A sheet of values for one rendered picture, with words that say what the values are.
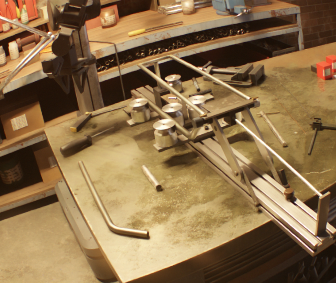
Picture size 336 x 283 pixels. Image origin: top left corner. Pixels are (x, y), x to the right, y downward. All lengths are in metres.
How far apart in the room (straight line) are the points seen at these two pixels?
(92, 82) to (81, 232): 0.64
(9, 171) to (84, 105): 0.98
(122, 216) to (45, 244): 1.49
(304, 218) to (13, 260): 1.82
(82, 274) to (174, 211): 1.27
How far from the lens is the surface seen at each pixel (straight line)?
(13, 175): 2.73
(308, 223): 0.81
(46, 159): 2.63
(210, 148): 1.06
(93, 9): 1.78
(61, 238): 2.41
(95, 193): 1.01
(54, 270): 2.21
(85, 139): 1.24
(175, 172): 1.05
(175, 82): 1.45
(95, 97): 1.90
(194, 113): 1.16
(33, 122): 2.52
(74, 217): 2.07
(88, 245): 1.91
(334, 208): 1.95
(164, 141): 1.06
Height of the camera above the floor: 1.43
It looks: 27 degrees down
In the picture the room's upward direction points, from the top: 10 degrees counter-clockwise
